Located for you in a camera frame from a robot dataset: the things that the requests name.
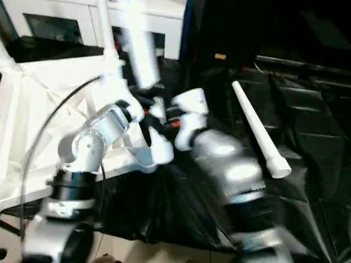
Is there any white plastic table leg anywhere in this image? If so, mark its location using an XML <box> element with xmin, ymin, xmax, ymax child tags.
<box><xmin>231</xmin><ymin>80</ymin><xmax>292</xmax><ymax>180</ymax></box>
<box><xmin>120</xmin><ymin>24</ymin><xmax>176</xmax><ymax>165</ymax></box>
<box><xmin>0</xmin><ymin>34</ymin><xmax>19</xmax><ymax>72</ymax></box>
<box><xmin>97</xmin><ymin>0</ymin><xmax>124</xmax><ymax>72</ymax></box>

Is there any white plastic table top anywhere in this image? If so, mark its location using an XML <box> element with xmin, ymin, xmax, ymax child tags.
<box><xmin>0</xmin><ymin>53</ymin><xmax>176</xmax><ymax>210</ymax></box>

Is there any black table mat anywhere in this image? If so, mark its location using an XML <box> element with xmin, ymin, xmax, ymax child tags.
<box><xmin>0</xmin><ymin>34</ymin><xmax>351</xmax><ymax>263</ymax></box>

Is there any white glass-door cabinet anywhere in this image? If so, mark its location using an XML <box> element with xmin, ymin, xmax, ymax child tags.
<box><xmin>4</xmin><ymin>0</ymin><xmax>185</xmax><ymax>60</ymax></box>

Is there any dark brown round object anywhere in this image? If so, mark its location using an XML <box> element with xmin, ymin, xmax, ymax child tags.
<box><xmin>94</xmin><ymin>253</ymin><xmax>118</xmax><ymax>263</ymax></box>

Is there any black long bar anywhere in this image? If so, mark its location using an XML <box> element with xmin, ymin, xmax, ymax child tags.
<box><xmin>256</xmin><ymin>55</ymin><xmax>351</xmax><ymax>78</ymax></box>

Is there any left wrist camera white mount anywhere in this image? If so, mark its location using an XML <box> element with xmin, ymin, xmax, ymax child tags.
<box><xmin>99</xmin><ymin>73</ymin><xmax>145</xmax><ymax>123</ymax></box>

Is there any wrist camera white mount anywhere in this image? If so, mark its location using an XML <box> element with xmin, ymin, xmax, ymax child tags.
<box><xmin>171</xmin><ymin>87</ymin><xmax>210</xmax><ymax>152</ymax></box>
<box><xmin>99</xmin><ymin>73</ymin><xmax>145</xmax><ymax>123</ymax></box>

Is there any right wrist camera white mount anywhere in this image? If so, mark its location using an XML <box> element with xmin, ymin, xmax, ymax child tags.
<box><xmin>171</xmin><ymin>87</ymin><xmax>210</xmax><ymax>152</ymax></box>

